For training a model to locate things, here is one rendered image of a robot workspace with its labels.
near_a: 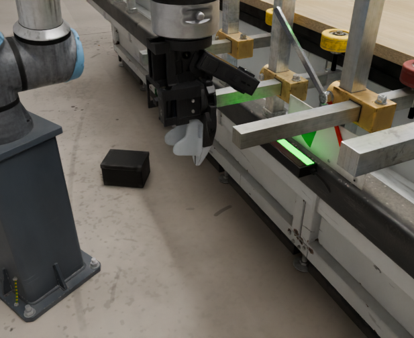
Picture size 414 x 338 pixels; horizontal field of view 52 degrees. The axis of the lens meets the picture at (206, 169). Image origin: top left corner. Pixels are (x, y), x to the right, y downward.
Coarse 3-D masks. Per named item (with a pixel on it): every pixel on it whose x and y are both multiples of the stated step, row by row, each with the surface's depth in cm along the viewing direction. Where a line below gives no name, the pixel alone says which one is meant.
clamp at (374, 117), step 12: (336, 84) 84; (336, 96) 83; (348, 96) 80; (360, 96) 79; (372, 96) 79; (360, 108) 78; (372, 108) 75; (384, 108) 75; (360, 120) 78; (372, 120) 76; (384, 120) 77; (372, 132) 77
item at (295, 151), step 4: (280, 140) 99; (284, 140) 99; (284, 144) 97; (288, 144) 97; (288, 148) 96; (292, 148) 96; (292, 152) 95; (296, 152) 94; (300, 152) 94; (300, 156) 93; (304, 156) 93; (304, 160) 92; (308, 160) 92; (308, 164) 90
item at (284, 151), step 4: (272, 144) 97; (276, 144) 97; (280, 144) 97; (280, 148) 96; (284, 148) 96; (284, 152) 94; (288, 152) 94; (288, 156) 93; (292, 156) 93; (296, 156) 93; (292, 160) 92; (296, 160) 92; (300, 160) 92; (300, 164) 90; (304, 164) 90
